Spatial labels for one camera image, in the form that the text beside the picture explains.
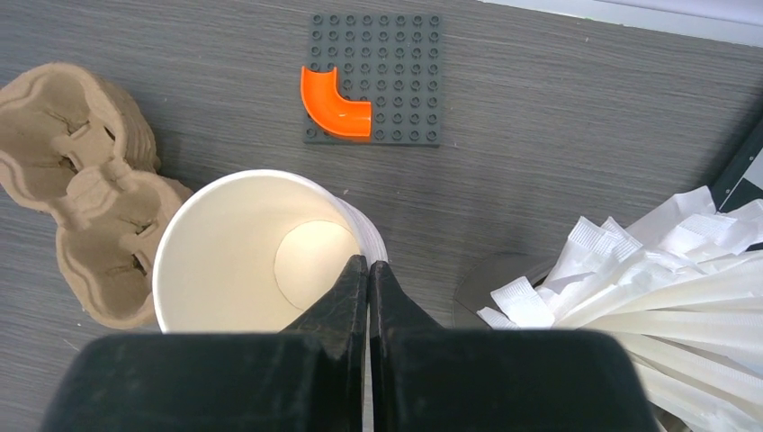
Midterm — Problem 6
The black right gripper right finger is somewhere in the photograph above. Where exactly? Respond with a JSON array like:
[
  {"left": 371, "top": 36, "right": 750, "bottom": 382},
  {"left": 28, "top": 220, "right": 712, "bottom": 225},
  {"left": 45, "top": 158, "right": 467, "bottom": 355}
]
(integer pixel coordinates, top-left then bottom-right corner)
[{"left": 368, "top": 261, "right": 658, "bottom": 431}]

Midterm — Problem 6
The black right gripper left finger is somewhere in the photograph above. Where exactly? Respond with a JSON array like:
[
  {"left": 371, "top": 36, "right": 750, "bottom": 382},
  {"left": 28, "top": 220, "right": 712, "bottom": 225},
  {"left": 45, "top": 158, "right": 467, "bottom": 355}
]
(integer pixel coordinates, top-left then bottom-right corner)
[{"left": 41, "top": 256, "right": 368, "bottom": 431}]

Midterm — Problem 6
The stack of paper cups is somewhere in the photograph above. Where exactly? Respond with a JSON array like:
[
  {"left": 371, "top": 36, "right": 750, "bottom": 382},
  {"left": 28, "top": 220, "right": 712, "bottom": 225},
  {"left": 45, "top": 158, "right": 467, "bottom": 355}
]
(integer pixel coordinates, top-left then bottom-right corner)
[{"left": 151, "top": 169, "right": 390, "bottom": 335}]

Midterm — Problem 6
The white paper-wrapped straws bundle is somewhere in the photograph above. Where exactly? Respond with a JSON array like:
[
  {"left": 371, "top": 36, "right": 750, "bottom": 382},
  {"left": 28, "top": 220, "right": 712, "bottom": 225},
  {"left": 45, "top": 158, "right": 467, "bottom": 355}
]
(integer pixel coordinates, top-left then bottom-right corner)
[{"left": 477, "top": 187, "right": 762, "bottom": 431}]

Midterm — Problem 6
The orange curved toy piece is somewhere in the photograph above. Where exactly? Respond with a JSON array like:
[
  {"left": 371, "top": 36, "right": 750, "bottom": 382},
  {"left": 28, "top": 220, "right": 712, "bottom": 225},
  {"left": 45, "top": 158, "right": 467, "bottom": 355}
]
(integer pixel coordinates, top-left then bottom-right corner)
[{"left": 300, "top": 67, "right": 373, "bottom": 140}]

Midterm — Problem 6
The small dark mat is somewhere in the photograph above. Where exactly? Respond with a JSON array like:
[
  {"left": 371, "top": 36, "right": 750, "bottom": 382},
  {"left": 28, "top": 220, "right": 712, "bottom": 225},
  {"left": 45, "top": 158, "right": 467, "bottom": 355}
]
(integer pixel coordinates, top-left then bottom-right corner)
[{"left": 302, "top": 13, "right": 444, "bottom": 147}]

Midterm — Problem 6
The brown pulp cup carrier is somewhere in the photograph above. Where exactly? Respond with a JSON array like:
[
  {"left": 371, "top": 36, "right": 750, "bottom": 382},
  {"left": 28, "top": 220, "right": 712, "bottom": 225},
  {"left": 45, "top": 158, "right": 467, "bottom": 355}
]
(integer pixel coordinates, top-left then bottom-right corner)
[{"left": 1, "top": 62, "right": 192, "bottom": 329}]

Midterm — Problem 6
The black white checkerboard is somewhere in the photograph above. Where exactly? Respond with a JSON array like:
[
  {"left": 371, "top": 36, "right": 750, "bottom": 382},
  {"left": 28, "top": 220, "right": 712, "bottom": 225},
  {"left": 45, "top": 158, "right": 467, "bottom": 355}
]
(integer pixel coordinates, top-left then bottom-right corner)
[{"left": 710, "top": 120, "right": 762, "bottom": 213}]

